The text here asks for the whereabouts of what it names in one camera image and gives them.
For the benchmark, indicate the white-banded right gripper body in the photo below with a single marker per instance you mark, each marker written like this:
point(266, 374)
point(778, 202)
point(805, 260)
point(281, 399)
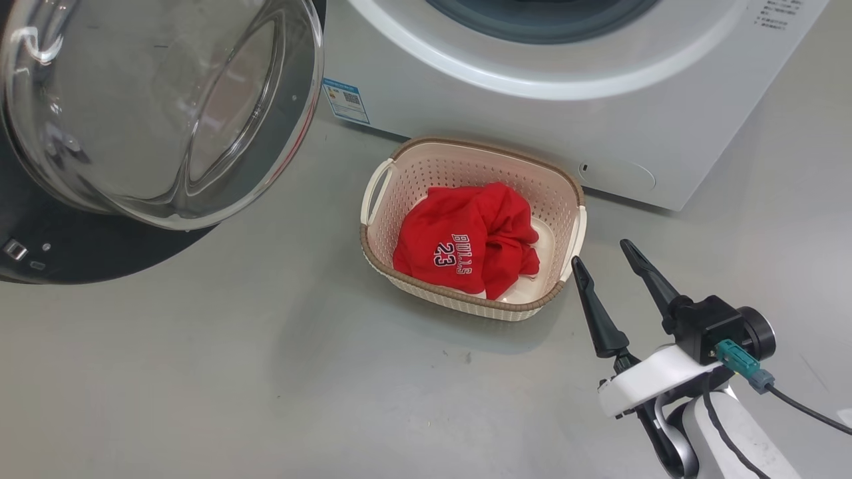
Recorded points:
point(645, 379)

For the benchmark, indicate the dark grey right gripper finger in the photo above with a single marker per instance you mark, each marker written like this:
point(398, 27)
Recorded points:
point(652, 279)
point(602, 326)

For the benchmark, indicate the plain red garment white trim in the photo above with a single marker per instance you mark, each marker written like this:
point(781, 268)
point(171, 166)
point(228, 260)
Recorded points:
point(512, 226)

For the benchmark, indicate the red Bulls 23 jersey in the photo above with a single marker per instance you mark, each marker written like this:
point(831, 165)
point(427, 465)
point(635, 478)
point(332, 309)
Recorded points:
point(432, 233)

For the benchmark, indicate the black round glass washer door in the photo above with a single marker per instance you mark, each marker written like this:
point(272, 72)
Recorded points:
point(166, 100)

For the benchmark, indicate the white front-load washing machine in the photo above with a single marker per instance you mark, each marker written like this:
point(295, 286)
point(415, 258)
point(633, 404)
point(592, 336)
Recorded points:
point(532, 106)

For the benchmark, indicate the cream perforated laundry basket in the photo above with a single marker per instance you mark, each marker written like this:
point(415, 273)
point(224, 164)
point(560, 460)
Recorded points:
point(466, 163)

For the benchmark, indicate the blue white energy label sticker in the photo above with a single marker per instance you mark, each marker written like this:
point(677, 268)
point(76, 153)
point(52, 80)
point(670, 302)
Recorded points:
point(346, 101)

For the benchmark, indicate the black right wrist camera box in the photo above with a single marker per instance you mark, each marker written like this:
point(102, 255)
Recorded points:
point(705, 326)

